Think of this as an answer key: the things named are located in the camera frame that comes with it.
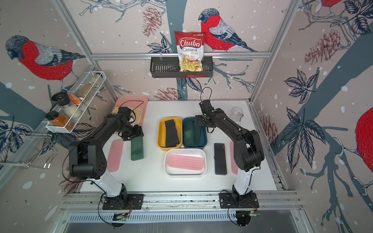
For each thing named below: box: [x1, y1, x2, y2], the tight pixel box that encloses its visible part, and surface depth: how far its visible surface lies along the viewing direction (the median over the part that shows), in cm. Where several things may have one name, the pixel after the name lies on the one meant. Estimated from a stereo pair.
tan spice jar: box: [77, 84, 93, 100], surface depth 79 cm
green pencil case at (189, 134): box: [183, 120, 195, 147], surface depth 99 cm
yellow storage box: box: [157, 116, 183, 151], surface depth 102 cm
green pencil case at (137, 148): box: [130, 135, 145, 162], surface depth 87 cm
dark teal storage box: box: [182, 116, 208, 150], surface depth 97 cm
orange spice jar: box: [45, 110, 75, 131], surface depth 63 cm
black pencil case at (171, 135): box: [164, 119, 180, 148], surface depth 100 cm
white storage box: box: [163, 148, 207, 178], surface depth 87 cm
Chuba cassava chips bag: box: [174, 31, 205, 72], surface depth 85 cm
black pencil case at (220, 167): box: [213, 142, 228, 176], surface depth 89 cm
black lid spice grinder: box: [51, 92, 83, 119], surface depth 67 cm
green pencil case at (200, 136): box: [193, 125, 208, 148], surface depth 98 cm
